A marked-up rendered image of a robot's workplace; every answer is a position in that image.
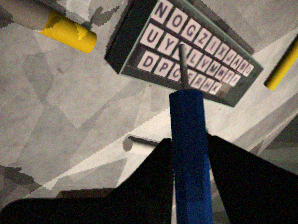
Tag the blue stylus with grey tip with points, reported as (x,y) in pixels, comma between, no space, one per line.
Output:
(190,155)

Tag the grey keyboard with white letter keys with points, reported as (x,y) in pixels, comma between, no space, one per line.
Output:
(146,49)

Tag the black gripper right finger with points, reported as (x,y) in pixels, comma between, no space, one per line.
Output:
(253,190)

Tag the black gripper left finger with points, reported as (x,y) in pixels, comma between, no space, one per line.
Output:
(144,197)

